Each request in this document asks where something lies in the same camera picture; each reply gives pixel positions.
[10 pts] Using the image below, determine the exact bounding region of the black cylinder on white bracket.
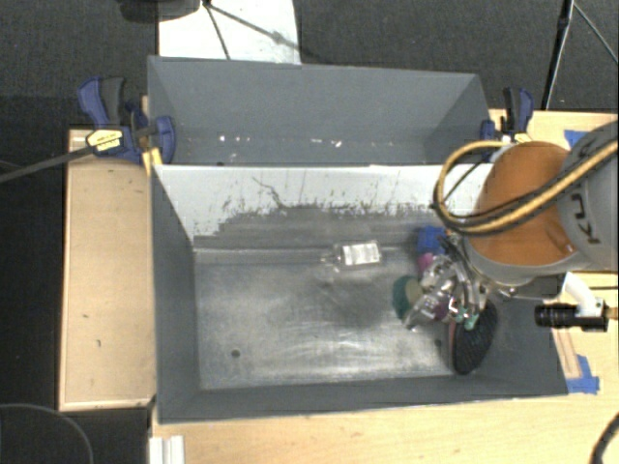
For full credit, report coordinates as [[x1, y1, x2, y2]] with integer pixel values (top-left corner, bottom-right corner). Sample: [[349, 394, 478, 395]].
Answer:
[[534, 272, 610, 333]]

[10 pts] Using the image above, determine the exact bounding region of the green and cream sponge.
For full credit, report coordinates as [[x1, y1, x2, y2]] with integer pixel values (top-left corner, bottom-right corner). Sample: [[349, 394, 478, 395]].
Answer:
[[391, 274, 423, 319]]

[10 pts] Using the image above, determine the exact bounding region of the black oval brush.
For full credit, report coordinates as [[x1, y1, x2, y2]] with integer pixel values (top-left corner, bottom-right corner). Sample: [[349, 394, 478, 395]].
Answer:
[[451, 299, 499, 376]]

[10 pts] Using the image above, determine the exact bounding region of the grey metal bin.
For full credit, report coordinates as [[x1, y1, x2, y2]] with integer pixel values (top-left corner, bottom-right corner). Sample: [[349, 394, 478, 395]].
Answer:
[[146, 54, 570, 424]]

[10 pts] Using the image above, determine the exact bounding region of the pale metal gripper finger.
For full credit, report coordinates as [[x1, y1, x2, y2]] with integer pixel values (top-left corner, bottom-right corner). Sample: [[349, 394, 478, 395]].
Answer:
[[418, 257, 455, 291], [403, 293, 440, 332]]

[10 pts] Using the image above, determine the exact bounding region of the pale wood board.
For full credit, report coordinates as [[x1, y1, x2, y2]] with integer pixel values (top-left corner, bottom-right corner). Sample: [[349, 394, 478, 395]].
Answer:
[[57, 128, 159, 413]]

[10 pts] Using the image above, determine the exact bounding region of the blue block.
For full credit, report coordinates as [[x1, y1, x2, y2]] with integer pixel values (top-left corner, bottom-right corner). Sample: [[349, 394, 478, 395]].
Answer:
[[414, 224, 449, 256]]

